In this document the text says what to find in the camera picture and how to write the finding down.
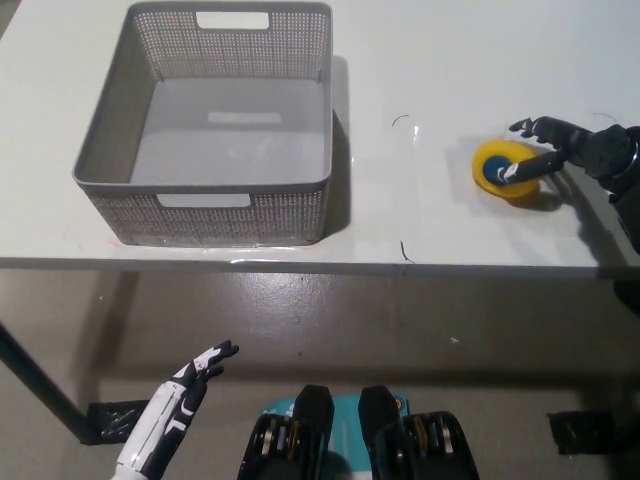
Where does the grey perforated plastic basket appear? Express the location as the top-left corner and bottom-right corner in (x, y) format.
(72, 1), (335, 246)

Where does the black floor tape patch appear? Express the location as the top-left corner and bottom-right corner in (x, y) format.
(547, 409), (640, 456)
(87, 397), (151, 444)

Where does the right robot hand black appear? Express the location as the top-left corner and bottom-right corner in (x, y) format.
(497, 115), (640, 189)

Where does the yellow rubber duck toy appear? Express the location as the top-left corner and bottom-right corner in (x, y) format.
(472, 139), (542, 207)

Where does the black table leg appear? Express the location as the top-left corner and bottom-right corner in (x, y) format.
(612, 277), (640, 319)
(0, 319), (101, 444)

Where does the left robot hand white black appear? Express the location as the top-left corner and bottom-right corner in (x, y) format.
(117, 340), (240, 474)

